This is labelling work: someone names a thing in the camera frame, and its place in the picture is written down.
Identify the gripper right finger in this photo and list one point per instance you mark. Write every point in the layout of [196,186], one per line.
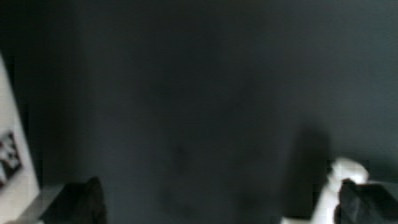
[368,205]

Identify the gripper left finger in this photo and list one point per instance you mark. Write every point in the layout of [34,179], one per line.
[78,207]

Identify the white chair leg block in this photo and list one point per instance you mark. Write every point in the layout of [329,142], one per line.
[349,171]

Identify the white marker sheet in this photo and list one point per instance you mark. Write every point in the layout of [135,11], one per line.
[18,181]

